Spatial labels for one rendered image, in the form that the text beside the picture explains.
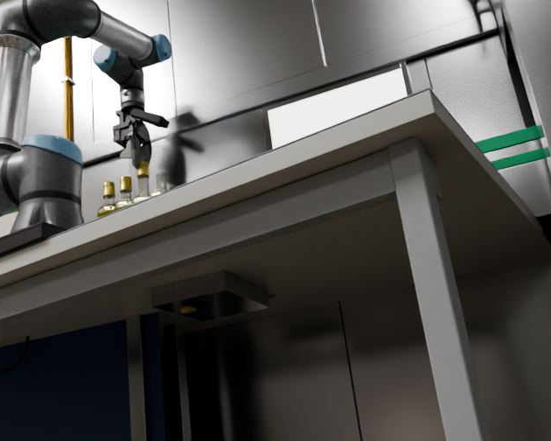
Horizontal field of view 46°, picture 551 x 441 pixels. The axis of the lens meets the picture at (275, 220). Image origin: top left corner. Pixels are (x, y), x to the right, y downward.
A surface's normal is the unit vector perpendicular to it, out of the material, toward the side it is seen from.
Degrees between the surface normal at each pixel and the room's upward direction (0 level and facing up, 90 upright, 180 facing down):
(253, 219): 90
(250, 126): 90
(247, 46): 90
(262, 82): 90
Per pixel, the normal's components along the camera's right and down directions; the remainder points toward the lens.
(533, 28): -0.38, -0.27
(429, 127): 0.12, 0.93
